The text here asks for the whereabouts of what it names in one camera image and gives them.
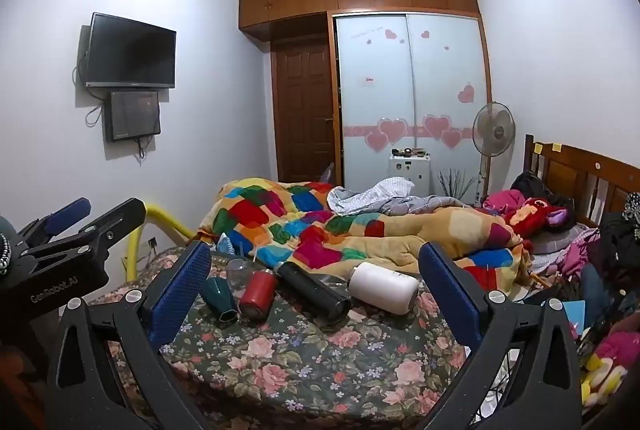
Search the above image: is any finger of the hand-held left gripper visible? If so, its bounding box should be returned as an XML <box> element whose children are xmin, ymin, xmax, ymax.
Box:
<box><xmin>17</xmin><ymin>197</ymin><xmax>92</xmax><ymax>256</ymax></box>
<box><xmin>59</xmin><ymin>197</ymin><xmax>147</xmax><ymax>264</ymax></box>

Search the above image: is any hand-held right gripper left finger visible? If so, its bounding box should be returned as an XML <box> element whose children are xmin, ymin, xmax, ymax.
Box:
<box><xmin>44</xmin><ymin>240</ymin><xmax>213</xmax><ymax>430</ymax></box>

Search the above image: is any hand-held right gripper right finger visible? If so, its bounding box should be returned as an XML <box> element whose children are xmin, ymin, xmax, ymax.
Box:
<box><xmin>418</xmin><ymin>241</ymin><xmax>585</xmax><ymax>430</ymax></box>

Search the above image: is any dark green cup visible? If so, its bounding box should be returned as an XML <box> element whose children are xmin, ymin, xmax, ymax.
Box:
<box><xmin>200</xmin><ymin>277</ymin><xmax>241</xmax><ymax>327</ymax></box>

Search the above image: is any clear glass cup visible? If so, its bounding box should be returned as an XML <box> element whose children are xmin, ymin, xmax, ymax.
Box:
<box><xmin>226</xmin><ymin>257</ymin><xmax>256</xmax><ymax>293</ymax></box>

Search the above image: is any white thermos cup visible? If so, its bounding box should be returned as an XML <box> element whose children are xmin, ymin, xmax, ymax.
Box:
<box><xmin>348</xmin><ymin>261</ymin><xmax>420</xmax><ymax>316</ymax></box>

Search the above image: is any red cup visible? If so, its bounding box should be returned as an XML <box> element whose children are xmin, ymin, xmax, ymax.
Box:
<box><xmin>238</xmin><ymin>269</ymin><xmax>277</xmax><ymax>322</ymax></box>

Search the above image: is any black thermos cup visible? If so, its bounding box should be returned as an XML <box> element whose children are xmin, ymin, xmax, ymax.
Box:
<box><xmin>274</xmin><ymin>261</ymin><xmax>354</xmax><ymax>328</ymax></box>

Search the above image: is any yellow foam tube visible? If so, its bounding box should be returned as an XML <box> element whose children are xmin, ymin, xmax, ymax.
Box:
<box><xmin>125</xmin><ymin>203</ymin><xmax>197</xmax><ymax>283</ymax></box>

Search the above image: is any pink cloth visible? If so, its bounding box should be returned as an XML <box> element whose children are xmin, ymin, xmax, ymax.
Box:
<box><xmin>481</xmin><ymin>189</ymin><xmax>526</xmax><ymax>217</ymax></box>

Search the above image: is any spiky potted plant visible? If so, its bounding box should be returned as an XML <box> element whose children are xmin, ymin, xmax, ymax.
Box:
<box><xmin>437</xmin><ymin>167</ymin><xmax>478</xmax><ymax>202</ymax></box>

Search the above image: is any red plush toy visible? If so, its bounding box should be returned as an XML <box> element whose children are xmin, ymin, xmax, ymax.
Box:
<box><xmin>502</xmin><ymin>197</ymin><xmax>576</xmax><ymax>239</ymax></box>

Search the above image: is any grey pillow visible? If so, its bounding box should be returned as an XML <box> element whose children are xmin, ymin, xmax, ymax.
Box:
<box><xmin>530</xmin><ymin>225</ymin><xmax>587</xmax><ymax>256</ymax></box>

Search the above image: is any small white cabinet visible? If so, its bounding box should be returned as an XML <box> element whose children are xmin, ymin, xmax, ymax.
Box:
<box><xmin>389</xmin><ymin>154</ymin><xmax>431</xmax><ymax>197</ymax></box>

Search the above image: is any grey striped cloth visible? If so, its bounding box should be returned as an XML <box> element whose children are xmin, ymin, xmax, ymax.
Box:
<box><xmin>327</xmin><ymin>177</ymin><xmax>416</xmax><ymax>216</ymax></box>

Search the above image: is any black bag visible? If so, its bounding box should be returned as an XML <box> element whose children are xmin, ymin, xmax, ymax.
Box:
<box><xmin>510</xmin><ymin>170</ymin><xmax>556</xmax><ymax>202</ymax></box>

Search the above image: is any colourful patchwork blanket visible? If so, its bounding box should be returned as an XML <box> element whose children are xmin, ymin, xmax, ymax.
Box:
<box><xmin>199</xmin><ymin>177</ymin><xmax>533</xmax><ymax>301</ymax></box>

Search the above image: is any yellow plush toy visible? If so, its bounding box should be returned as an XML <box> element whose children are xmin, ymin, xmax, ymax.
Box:
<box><xmin>582</xmin><ymin>355</ymin><xmax>628</xmax><ymax>407</ymax></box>

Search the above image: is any wooden headboard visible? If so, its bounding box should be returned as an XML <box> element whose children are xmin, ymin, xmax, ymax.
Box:
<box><xmin>522</xmin><ymin>134</ymin><xmax>640</xmax><ymax>231</ymax></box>

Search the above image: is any white standing fan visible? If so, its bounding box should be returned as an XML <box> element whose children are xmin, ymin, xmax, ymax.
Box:
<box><xmin>472</xmin><ymin>102</ymin><xmax>517</xmax><ymax>206</ymax></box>

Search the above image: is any pile of dark clothes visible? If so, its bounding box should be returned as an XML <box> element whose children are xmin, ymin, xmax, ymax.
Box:
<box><xmin>595</xmin><ymin>193</ymin><xmax>640</xmax><ymax>283</ymax></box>

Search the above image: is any frosted sliding door wardrobe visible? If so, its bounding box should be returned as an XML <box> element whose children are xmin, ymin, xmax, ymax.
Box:
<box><xmin>327</xmin><ymin>10</ymin><xmax>493</xmax><ymax>193</ymax></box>

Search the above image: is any brown wooden door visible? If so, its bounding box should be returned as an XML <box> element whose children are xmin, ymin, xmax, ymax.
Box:
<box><xmin>273</xmin><ymin>40</ymin><xmax>335</xmax><ymax>183</ymax></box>

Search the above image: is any black monitor cable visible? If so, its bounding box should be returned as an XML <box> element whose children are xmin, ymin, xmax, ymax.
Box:
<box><xmin>85</xmin><ymin>88</ymin><xmax>108</xmax><ymax>128</ymax></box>

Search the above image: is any small wall monitor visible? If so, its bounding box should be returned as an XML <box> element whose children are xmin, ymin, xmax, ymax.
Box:
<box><xmin>104</xmin><ymin>90</ymin><xmax>162</xmax><ymax>142</ymax></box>

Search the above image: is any black wall television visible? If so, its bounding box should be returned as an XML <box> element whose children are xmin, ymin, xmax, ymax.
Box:
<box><xmin>84</xmin><ymin>13</ymin><xmax>177</xmax><ymax>89</ymax></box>

